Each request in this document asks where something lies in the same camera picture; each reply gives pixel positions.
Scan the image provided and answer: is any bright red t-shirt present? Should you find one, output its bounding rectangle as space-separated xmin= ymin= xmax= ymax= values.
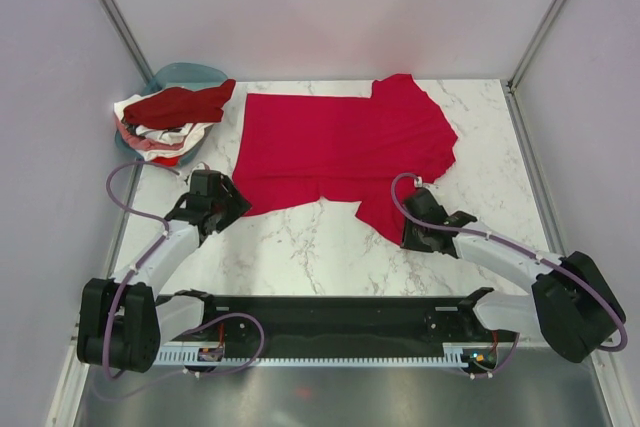
xmin=232 ymin=74 xmax=458 ymax=244

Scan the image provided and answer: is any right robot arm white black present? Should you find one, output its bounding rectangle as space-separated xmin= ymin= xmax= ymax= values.
xmin=393 ymin=188 xmax=628 ymax=363

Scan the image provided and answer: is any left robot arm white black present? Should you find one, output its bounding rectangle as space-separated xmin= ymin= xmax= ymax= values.
xmin=76 ymin=169 xmax=251 ymax=378

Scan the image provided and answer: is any red shirt bottom of pile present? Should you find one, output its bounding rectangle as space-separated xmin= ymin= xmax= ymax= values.
xmin=149 ymin=156 xmax=181 ymax=168

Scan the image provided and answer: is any dark red folded shirt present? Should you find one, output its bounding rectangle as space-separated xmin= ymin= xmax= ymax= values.
xmin=123 ymin=79 xmax=236 ymax=130

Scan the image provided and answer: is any pink folded shirt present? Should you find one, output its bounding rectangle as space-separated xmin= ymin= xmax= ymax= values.
xmin=117 ymin=130 xmax=206 ymax=161

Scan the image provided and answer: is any blue plastic basket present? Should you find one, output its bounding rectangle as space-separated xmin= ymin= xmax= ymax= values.
xmin=114 ymin=63 xmax=227 ymax=166

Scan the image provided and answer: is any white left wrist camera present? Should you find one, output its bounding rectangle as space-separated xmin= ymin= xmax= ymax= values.
xmin=191 ymin=162 xmax=210 ymax=174

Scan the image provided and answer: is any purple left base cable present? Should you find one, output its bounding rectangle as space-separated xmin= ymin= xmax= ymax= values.
xmin=89 ymin=311 xmax=265 ymax=402

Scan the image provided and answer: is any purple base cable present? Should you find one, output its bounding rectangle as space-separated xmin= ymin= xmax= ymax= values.
xmin=89 ymin=311 xmax=265 ymax=402
xmin=444 ymin=329 xmax=521 ymax=381

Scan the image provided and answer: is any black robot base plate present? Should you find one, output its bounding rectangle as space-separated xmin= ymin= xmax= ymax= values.
xmin=175 ymin=295 xmax=516 ymax=361

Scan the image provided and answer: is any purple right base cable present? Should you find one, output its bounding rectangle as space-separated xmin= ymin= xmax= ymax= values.
xmin=444 ymin=329 xmax=521 ymax=381

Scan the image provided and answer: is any light blue cable duct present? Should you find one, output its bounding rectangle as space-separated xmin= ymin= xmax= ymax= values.
xmin=154 ymin=342 xmax=468 ymax=368

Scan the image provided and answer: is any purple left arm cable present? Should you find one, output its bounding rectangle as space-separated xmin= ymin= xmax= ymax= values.
xmin=101 ymin=161 xmax=186 ymax=379

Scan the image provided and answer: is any right aluminium frame post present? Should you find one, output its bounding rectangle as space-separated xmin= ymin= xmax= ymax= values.
xmin=503 ymin=0 xmax=569 ymax=96

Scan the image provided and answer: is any aluminium frame post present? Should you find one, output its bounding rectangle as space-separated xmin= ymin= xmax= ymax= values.
xmin=503 ymin=0 xmax=569 ymax=96
xmin=98 ymin=0 xmax=153 ymax=81

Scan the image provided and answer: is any left aluminium frame post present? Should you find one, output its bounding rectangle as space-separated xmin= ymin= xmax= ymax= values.
xmin=98 ymin=0 xmax=153 ymax=81

